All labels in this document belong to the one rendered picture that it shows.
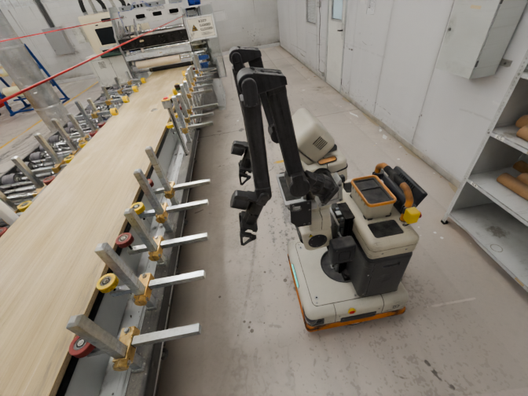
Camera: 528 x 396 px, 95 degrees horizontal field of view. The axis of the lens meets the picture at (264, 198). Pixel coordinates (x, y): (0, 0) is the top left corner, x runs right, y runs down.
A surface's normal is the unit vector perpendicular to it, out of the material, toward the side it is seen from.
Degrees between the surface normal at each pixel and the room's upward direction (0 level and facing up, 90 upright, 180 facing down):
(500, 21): 90
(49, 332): 0
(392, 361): 0
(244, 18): 90
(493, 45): 90
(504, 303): 0
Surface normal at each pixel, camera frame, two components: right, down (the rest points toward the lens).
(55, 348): -0.13, -0.75
